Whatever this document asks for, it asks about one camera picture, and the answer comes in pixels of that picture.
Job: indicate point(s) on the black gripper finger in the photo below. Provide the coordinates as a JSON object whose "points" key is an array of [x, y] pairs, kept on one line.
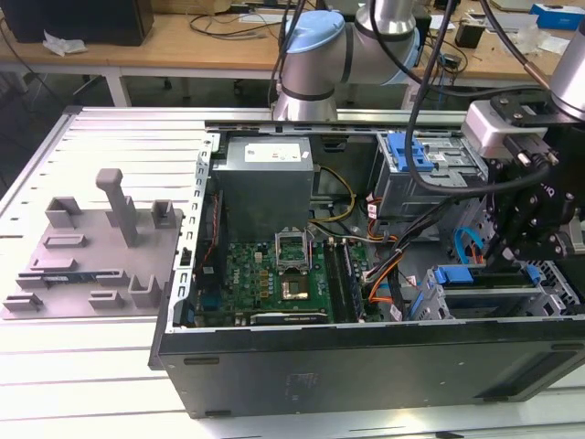
{"points": [[548, 242], [516, 219]]}

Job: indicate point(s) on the hard disk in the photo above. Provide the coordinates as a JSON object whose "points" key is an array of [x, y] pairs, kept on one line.
{"points": [[457, 275]]}

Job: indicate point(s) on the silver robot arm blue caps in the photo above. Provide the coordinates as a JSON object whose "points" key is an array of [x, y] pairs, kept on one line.
{"points": [[320, 59]]}

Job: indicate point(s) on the grey metal disk bay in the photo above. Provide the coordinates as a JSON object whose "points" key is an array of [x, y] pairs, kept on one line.
{"points": [[493, 304]]}

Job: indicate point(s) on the grey optical drive cage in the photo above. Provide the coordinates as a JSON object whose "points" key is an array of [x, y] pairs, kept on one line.
{"points": [[393, 196]]}

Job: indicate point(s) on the blue plastic drive latch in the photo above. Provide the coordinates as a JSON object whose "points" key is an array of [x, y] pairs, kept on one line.
{"points": [[397, 151]]}

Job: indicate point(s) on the white box with phone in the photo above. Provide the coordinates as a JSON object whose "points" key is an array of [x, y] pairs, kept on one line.
{"points": [[555, 45]]}

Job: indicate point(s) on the clear plastic bags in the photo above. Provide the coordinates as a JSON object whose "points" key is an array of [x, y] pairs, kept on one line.
{"points": [[525, 39]]}

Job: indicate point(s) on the blue cardboard box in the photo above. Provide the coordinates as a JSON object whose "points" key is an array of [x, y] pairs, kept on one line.
{"points": [[557, 18]]}

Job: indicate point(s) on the silver flat device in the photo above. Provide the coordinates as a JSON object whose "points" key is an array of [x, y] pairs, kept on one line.
{"points": [[512, 23]]}

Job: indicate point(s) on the installed RAM stick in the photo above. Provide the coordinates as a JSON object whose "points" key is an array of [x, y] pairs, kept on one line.
{"points": [[354, 279]]}

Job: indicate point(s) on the black RAM slot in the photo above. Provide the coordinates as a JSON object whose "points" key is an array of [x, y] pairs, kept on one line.
{"points": [[338, 279]]}

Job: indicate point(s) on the thin metal locking lever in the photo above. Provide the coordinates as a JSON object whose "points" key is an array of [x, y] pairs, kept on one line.
{"points": [[312, 251]]}

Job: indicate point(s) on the black PC case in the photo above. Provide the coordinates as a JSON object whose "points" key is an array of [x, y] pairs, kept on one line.
{"points": [[365, 375]]}

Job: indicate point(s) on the CPU socket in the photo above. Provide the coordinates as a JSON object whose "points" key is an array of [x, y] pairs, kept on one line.
{"points": [[294, 288]]}

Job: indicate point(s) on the black graphics card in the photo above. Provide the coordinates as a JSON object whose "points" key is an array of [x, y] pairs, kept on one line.
{"points": [[288, 318]]}

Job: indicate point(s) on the grey power supply unit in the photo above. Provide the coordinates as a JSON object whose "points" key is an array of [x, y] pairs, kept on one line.
{"points": [[260, 192]]}

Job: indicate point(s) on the green motherboard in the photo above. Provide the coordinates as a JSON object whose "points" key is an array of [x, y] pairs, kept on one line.
{"points": [[247, 274]]}

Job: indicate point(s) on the black case fan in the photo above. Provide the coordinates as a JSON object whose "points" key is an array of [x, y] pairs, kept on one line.
{"points": [[212, 219]]}

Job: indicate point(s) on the wooden desk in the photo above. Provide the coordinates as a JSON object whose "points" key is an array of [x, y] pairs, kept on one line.
{"points": [[160, 46]]}

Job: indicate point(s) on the grey parts rack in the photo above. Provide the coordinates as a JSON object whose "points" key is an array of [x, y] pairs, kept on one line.
{"points": [[91, 283]]}

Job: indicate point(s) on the large black box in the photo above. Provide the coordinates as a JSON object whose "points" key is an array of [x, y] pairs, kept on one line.
{"points": [[82, 23]]}

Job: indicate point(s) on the crumpled white plastic bag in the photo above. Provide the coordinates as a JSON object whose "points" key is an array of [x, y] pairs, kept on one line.
{"points": [[64, 46]]}

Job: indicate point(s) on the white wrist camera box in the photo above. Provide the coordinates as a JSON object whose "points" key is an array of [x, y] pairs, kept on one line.
{"points": [[493, 128]]}

